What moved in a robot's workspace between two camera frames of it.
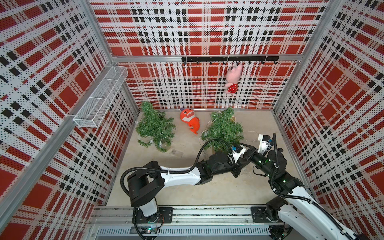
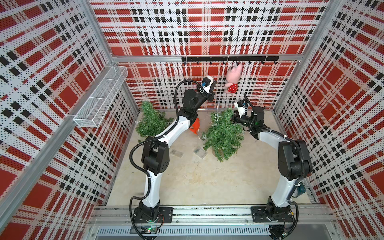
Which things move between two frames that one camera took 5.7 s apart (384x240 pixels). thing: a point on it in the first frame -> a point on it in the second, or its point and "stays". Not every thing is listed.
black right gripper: (251, 152) -> (235, 117)
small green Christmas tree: (155, 127) stays
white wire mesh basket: (91, 114) stays
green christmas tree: (224, 133) stays
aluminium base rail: (117, 221) stays
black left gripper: (237, 166) -> (210, 95)
